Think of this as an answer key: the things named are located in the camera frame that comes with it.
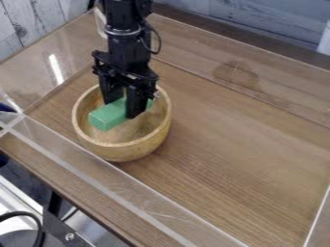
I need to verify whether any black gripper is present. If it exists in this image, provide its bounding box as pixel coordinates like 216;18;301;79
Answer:
92;27;160;119

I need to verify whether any green rectangular block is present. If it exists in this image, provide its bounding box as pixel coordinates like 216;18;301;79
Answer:
88;96;154;132

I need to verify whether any brown wooden bowl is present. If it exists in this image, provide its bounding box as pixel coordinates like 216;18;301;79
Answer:
72;85;170;162

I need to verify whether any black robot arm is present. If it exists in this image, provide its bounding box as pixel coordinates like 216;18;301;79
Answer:
92;0;162;119

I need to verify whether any black metal table leg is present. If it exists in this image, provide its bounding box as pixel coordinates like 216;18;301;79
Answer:
48;192;62;217

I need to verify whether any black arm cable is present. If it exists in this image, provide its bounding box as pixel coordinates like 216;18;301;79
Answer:
138;20;162;56

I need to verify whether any clear acrylic front wall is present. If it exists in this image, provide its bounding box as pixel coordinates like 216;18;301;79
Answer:
0;96;247;247

